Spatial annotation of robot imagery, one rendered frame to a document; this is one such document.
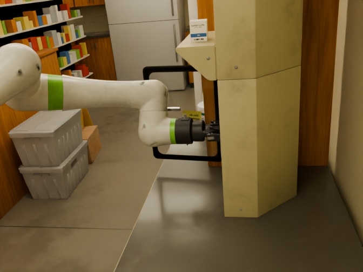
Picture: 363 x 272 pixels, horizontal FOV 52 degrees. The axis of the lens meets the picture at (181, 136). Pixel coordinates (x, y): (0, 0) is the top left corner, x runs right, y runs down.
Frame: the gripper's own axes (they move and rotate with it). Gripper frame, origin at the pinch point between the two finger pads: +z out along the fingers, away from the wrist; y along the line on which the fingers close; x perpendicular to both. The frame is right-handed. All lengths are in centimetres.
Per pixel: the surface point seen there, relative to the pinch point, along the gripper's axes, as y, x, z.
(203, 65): -14.0, -25.9, -13.6
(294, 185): -1.0, 21.0, 14.1
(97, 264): 63, 120, -101
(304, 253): -31.0, 25.7, 13.8
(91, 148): 215, 106, -164
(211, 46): -13.7, -30.9, -11.2
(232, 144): -14.0, -0.8, -6.2
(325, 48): 23.2, -21.7, 26.2
